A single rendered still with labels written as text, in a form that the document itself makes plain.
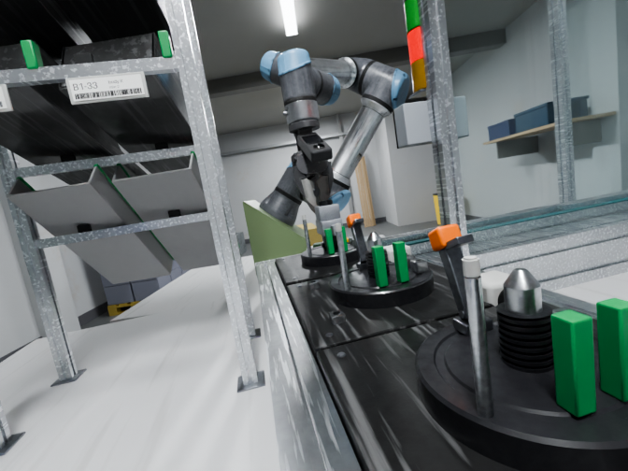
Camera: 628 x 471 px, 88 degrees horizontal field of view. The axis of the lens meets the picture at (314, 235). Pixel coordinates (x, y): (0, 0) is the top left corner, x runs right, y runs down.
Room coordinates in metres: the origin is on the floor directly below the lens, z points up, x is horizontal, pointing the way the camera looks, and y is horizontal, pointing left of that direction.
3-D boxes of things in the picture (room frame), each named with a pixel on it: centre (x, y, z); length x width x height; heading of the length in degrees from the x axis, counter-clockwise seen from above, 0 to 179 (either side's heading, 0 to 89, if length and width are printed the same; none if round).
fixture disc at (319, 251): (0.69, -0.03, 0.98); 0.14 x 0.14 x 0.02
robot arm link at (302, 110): (0.78, -0.02, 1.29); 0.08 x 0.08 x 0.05
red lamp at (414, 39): (0.60, -0.24, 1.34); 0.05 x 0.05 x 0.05
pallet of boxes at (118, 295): (4.44, 2.30, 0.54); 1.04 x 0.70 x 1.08; 178
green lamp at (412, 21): (0.60, -0.24, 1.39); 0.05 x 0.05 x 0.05
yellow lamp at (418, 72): (0.60, -0.24, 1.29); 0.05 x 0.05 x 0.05
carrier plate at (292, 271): (0.69, -0.03, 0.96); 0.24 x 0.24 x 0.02; 10
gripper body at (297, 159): (0.78, -0.02, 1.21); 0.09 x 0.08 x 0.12; 10
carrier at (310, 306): (0.44, -0.08, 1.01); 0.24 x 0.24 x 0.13; 10
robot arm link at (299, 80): (0.78, -0.02, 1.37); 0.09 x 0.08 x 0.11; 146
